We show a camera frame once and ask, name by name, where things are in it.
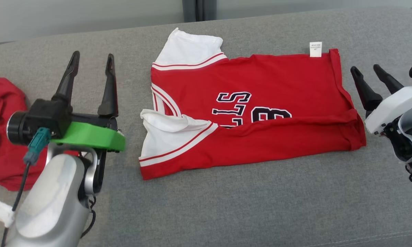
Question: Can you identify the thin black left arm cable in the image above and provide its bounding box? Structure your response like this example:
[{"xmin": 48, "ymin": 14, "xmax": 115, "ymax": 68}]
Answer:
[{"xmin": 80, "ymin": 196, "xmax": 97, "ymax": 239}]

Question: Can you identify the red shorts white trim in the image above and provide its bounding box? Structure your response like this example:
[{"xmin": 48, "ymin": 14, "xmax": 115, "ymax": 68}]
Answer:
[{"xmin": 0, "ymin": 78, "xmax": 52, "ymax": 191}]

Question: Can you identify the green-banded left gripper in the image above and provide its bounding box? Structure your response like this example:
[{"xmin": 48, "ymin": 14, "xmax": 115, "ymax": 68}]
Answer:
[{"xmin": 50, "ymin": 51, "xmax": 126, "ymax": 195}]

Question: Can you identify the red white basketball jersey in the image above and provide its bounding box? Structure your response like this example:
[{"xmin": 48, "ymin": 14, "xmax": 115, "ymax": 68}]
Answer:
[{"xmin": 138, "ymin": 27, "xmax": 367, "ymax": 180}]

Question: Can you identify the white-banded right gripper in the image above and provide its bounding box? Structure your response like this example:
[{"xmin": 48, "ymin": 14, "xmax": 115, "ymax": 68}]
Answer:
[{"xmin": 351, "ymin": 64, "xmax": 412, "ymax": 162}]

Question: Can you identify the black left cable teal plug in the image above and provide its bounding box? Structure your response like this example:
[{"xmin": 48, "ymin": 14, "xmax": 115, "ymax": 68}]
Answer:
[{"xmin": 0, "ymin": 127, "xmax": 52, "ymax": 247}]

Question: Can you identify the grey partition post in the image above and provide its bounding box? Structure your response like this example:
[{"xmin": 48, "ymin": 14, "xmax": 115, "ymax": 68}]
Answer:
[{"xmin": 183, "ymin": 0, "xmax": 217, "ymax": 22}]

